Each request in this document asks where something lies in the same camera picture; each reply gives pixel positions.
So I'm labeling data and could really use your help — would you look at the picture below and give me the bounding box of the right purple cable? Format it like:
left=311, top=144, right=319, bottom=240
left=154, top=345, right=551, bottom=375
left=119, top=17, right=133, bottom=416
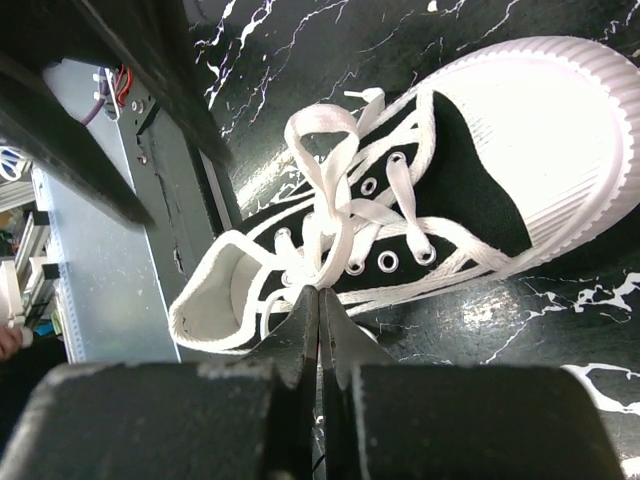
left=79, top=97, right=109, bottom=126

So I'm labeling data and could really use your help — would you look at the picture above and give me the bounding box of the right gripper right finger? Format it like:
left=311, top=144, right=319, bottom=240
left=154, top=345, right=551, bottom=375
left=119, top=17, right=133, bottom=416
left=319, top=289, right=623, bottom=479

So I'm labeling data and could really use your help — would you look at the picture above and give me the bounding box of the black white sneaker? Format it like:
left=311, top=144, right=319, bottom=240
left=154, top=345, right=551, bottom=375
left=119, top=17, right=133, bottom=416
left=168, top=36, right=639, bottom=354

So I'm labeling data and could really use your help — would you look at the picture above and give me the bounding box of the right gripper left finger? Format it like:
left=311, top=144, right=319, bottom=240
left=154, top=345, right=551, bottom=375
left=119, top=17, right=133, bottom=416
left=1, top=287, right=319, bottom=479

